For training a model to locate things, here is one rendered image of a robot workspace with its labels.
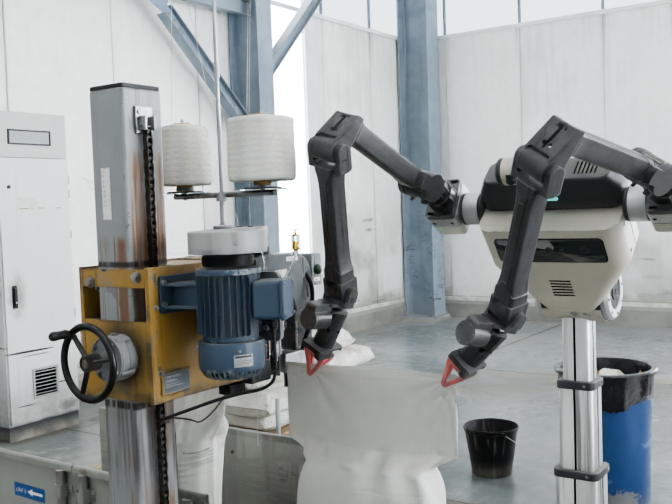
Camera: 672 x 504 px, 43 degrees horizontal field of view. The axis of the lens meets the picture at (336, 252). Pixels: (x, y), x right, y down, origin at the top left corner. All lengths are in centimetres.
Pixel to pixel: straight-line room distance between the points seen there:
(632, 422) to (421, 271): 697
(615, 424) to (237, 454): 195
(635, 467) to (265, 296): 273
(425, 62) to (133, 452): 926
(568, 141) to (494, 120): 899
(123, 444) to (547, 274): 118
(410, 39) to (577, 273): 893
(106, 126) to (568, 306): 131
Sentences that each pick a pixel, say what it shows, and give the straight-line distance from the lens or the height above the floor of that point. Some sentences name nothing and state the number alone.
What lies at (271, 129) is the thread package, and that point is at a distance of 199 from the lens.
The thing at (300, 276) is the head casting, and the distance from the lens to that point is 237.
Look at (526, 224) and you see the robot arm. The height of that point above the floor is 141.
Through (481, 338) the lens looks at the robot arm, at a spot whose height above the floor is 116.
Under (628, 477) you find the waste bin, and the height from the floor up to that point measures 16.
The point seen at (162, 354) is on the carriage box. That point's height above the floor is 114.
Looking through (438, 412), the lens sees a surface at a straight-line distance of 210.
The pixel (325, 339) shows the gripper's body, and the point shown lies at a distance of 218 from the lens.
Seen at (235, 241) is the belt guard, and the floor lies 139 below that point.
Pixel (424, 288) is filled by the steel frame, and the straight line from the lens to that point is 1091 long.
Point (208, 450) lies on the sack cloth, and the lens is 252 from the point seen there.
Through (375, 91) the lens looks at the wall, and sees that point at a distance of 1050.
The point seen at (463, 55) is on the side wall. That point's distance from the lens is 1100.
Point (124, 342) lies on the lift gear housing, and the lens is 198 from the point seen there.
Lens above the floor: 146
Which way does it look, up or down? 3 degrees down
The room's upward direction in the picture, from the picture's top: 2 degrees counter-clockwise
